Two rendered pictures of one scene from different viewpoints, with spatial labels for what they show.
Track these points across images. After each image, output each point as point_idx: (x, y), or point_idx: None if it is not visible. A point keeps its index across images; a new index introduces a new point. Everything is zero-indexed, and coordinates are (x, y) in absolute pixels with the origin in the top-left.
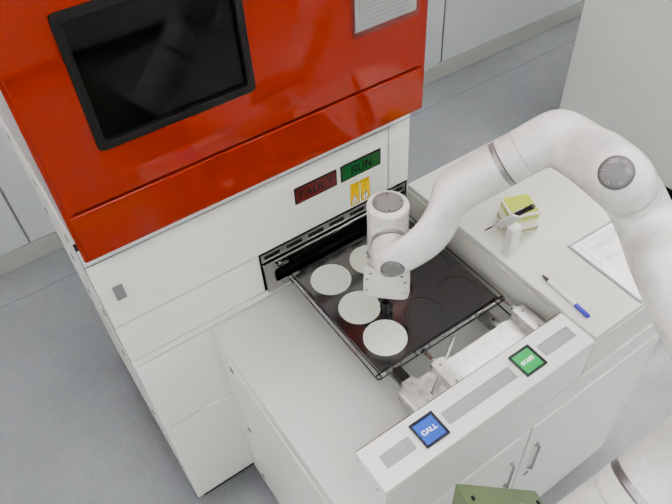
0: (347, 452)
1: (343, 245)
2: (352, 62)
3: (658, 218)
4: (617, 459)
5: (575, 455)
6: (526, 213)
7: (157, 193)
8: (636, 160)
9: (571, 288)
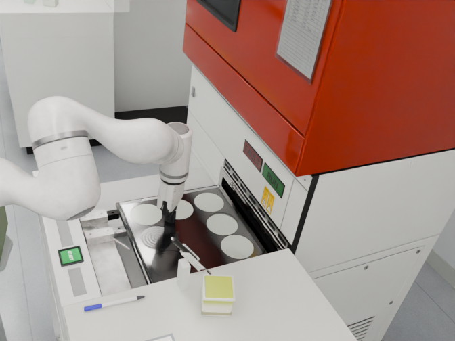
0: None
1: (247, 222)
2: (271, 74)
3: (32, 178)
4: None
5: None
6: (204, 285)
7: (200, 46)
8: (43, 100)
9: (121, 313)
